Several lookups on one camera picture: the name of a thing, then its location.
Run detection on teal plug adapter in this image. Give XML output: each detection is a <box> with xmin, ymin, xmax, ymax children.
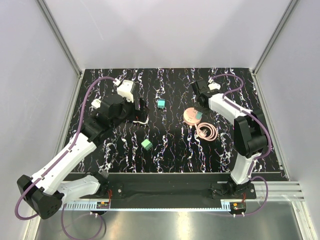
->
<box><xmin>195</xmin><ymin>111</ymin><xmax>203</xmax><ymax>120</ymax></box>

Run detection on pink round power socket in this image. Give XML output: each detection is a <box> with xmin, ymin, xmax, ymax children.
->
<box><xmin>183</xmin><ymin>107</ymin><xmax>201</xmax><ymax>126</ymax></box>

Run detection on green USB charger cube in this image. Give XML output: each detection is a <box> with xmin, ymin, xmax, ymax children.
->
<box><xmin>141</xmin><ymin>139</ymin><xmax>153</xmax><ymax>151</ymax></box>

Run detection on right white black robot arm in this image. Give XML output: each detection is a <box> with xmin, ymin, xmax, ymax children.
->
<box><xmin>191</xmin><ymin>80</ymin><xmax>272</xmax><ymax>199</ymax></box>

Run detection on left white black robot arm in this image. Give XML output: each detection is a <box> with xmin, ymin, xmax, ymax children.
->
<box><xmin>17</xmin><ymin>94</ymin><xmax>150</xmax><ymax>220</ymax></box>

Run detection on blue plug adapter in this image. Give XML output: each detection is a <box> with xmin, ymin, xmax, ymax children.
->
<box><xmin>157</xmin><ymin>99</ymin><xmax>166</xmax><ymax>109</ymax></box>

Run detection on white power strip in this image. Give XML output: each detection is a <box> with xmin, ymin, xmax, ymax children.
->
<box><xmin>91</xmin><ymin>99</ymin><xmax>102</xmax><ymax>109</ymax></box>

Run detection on black marbled table mat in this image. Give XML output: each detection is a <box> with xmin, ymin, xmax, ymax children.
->
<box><xmin>65</xmin><ymin>67</ymin><xmax>261</xmax><ymax>173</ymax></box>

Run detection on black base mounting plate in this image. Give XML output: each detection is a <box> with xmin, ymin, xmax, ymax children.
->
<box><xmin>69</xmin><ymin>171</ymin><xmax>257</xmax><ymax>210</ymax></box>

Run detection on pink coiled socket cable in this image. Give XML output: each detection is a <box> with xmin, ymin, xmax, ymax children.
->
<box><xmin>195</xmin><ymin>122</ymin><xmax>219</xmax><ymax>141</ymax></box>

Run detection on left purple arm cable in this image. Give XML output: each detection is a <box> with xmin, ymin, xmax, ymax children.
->
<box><xmin>14</xmin><ymin>76</ymin><xmax>123</xmax><ymax>220</ymax></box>

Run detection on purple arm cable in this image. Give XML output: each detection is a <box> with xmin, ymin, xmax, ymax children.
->
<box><xmin>209</xmin><ymin>73</ymin><xmax>273</xmax><ymax>216</ymax></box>
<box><xmin>14</xmin><ymin>76</ymin><xmax>123</xmax><ymax>220</ymax></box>

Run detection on left aluminium frame post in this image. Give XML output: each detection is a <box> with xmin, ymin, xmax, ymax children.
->
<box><xmin>36</xmin><ymin>0</ymin><xmax>84</xmax><ymax>76</ymax></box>

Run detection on aluminium frame post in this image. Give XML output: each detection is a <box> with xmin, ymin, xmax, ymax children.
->
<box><xmin>252</xmin><ymin>0</ymin><xmax>300</xmax><ymax>75</ymax></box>
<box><xmin>36</xmin><ymin>0</ymin><xmax>84</xmax><ymax>76</ymax></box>

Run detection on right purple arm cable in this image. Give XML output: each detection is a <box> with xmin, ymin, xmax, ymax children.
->
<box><xmin>209</xmin><ymin>73</ymin><xmax>273</xmax><ymax>216</ymax></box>

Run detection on slotted cable duct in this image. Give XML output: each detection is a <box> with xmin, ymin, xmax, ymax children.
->
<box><xmin>64</xmin><ymin>201</ymin><xmax>110</xmax><ymax>211</ymax></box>

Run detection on right aluminium frame post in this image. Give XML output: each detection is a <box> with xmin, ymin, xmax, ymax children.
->
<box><xmin>252</xmin><ymin>0</ymin><xmax>300</xmax><ymax>75</ymax></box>

